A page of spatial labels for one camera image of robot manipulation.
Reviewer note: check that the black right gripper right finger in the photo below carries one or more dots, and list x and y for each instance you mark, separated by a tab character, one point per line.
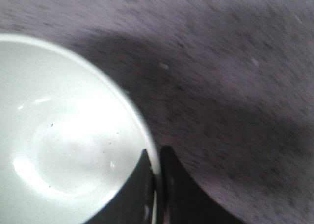
186	201

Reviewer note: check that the green bowl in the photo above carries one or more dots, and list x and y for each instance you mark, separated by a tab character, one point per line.
69	136

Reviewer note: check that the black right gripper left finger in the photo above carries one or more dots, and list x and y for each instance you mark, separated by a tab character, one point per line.
133	204

